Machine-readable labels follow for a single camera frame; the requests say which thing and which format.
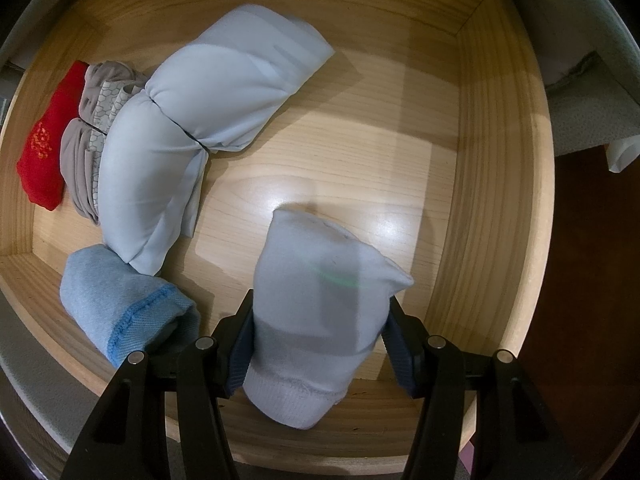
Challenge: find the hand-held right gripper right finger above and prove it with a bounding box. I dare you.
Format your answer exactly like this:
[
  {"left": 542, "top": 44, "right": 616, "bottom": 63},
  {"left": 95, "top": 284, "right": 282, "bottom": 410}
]
[{"left": 382, "top": 295, "right": 583, "bottom": 480}]

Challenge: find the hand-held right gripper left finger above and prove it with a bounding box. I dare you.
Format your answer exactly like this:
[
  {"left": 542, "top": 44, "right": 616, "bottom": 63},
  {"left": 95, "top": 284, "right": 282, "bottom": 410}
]
[{"left": 60, "top": 287, "right": 256, "bottom": 480}]

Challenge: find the light grey sock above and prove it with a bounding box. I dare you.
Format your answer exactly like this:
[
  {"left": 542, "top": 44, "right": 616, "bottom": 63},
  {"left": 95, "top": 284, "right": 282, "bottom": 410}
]
[{"left": 242, "top": 205, "right": 416, "bottom": 431}]

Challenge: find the light blue underwear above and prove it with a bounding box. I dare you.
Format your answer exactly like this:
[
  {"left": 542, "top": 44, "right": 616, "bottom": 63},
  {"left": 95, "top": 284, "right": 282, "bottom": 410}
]
[{"left": 59, "top": 243, "right": 202, "bottom": 368}]

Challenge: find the wooden drawer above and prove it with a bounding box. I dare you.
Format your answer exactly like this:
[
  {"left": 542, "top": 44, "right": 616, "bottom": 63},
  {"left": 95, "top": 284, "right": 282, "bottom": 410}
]
[{"left": 0, "top": 0, "right": 557, "bottom": 480}]

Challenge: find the pale grey underwear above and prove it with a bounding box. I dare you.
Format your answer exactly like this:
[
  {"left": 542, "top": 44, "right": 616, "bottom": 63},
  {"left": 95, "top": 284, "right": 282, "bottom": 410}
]
[{"left": 96, "top": 4, "right": 336, "bottom": 277}]

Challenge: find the beige knotted underwear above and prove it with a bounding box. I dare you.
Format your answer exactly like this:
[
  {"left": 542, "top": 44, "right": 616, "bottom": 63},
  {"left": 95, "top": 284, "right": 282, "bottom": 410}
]
[{"left": 60, "top": 61, "right": 151, "bottom": 227}]

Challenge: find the red underwear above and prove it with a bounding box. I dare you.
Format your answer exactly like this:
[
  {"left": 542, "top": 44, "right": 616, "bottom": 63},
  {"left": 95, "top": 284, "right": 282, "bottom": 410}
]
[{"left": 16, "top": 60, "right": 91, "bottom": 212}]

